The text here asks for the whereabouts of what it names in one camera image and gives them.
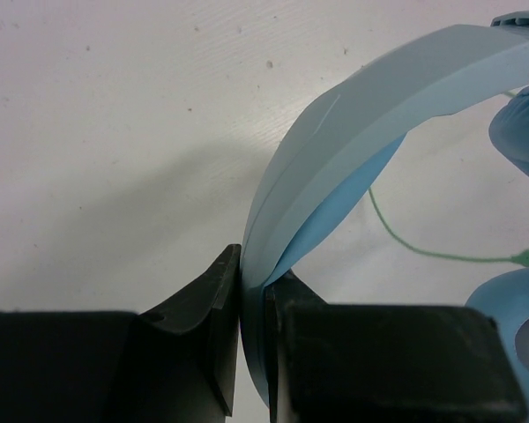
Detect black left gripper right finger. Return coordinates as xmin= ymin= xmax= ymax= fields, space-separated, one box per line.
xmin=264 ymin=273 xmax=528 ymax=422

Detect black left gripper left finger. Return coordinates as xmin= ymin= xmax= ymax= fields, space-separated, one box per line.
xmin=0 ymin=244 xmax=241 ymax=422

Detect light blue headphones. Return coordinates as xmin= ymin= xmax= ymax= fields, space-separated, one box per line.
xmin=241 ymin=11 xmax=529 ymax=403

